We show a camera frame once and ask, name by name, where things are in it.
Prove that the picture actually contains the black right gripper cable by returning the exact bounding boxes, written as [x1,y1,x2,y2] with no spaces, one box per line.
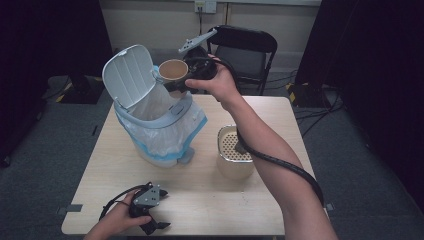
[184,56,325,208]

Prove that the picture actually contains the person's right hand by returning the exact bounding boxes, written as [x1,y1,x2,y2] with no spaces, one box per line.
[184,54,244,112]

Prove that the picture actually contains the white trash can with lid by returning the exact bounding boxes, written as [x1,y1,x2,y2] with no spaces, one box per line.
[101,43,208,169]

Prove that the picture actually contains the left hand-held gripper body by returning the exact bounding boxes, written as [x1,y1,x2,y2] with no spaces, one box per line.
[129,181,162,222]

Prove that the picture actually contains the beige container with perforated insert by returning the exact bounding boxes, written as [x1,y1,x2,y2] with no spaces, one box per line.
[216,124,256,181]

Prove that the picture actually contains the black floor cables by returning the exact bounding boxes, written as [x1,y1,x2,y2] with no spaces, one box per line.
[266,68,346,138]

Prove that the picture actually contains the brown paper cup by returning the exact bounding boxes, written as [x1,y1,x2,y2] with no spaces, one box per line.
[157,58,190,85]

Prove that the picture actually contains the white wall outlet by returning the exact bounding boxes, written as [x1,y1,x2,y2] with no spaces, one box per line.
[194,0,218,15]

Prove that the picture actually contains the black folding chair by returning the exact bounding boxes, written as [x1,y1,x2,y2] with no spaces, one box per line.
[206,24,279,97]

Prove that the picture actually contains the black curtain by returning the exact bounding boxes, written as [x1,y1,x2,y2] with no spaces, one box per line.
[0,0,114,168]
[295,0,424,214]

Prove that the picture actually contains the dark stand base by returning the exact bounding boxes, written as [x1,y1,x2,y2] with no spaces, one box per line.
[42,73,105,105]

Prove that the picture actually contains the person's left hand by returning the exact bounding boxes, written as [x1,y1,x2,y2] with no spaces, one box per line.
[99,189,153,235]

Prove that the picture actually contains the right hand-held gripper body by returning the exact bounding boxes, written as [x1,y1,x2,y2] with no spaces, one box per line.
[178,28,218,81]

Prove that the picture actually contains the clear blue-edged trash bag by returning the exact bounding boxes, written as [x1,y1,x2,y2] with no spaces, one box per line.
[116,83,208,163]

